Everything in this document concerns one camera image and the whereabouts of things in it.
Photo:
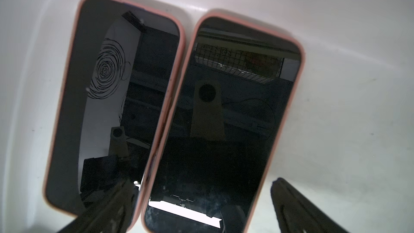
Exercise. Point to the white plastic storage box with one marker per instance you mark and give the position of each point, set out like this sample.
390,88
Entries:
347,143

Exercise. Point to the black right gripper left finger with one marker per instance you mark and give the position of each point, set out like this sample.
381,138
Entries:
113,214

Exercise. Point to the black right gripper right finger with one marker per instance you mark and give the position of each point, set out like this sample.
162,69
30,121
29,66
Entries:
296,214

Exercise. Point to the pink case phone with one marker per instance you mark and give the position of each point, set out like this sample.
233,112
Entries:
119,80
233,96

